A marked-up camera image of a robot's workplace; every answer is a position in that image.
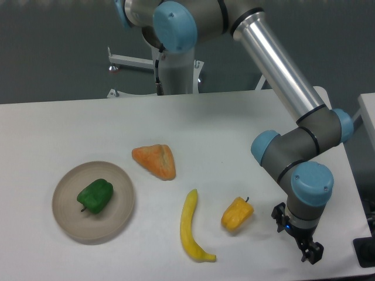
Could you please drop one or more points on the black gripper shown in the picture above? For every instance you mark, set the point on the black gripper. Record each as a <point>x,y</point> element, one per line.
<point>302,231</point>

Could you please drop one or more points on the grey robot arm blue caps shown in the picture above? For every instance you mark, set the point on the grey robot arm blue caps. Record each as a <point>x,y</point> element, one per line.
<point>174,28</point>

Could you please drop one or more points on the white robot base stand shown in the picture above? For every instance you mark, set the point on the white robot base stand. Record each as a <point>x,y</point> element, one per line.
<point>177,73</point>

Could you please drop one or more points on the yellow bell pepper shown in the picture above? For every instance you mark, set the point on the yellow bell pepper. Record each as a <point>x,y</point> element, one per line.
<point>236,214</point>

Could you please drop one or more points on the green bell pepper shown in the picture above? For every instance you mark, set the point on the green bell pepper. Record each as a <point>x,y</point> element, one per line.
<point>96,196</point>

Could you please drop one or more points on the black device at right edge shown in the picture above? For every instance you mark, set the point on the black device at right edge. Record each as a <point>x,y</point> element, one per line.
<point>364,249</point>

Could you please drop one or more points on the yellow banana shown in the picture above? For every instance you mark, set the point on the yellow banana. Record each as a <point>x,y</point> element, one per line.
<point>189,244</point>

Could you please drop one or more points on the orange triangular bread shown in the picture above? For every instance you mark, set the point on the orange triangular bread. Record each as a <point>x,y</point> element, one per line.
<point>157,159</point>

